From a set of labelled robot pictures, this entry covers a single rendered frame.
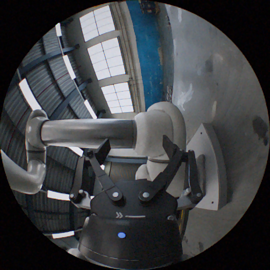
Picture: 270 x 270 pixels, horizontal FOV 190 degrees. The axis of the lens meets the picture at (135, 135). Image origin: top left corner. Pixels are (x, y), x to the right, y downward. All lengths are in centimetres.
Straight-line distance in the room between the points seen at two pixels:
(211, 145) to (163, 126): 20
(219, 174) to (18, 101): 483
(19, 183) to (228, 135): 54
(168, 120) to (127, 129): 13
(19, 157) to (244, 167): 465
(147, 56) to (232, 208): 560
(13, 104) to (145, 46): 662
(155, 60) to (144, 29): 223
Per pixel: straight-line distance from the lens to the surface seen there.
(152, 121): 25
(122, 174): 638
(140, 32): 564
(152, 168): 30
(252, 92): 30
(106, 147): 20
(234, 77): 34
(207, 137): 36
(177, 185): 33
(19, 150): 437
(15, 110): 444
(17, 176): 21
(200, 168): 37
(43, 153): 48
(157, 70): 564
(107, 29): 608
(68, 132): 29
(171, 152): 16
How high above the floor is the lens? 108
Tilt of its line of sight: 10 degrees up
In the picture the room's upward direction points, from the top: 91 degrees counter-clockwise
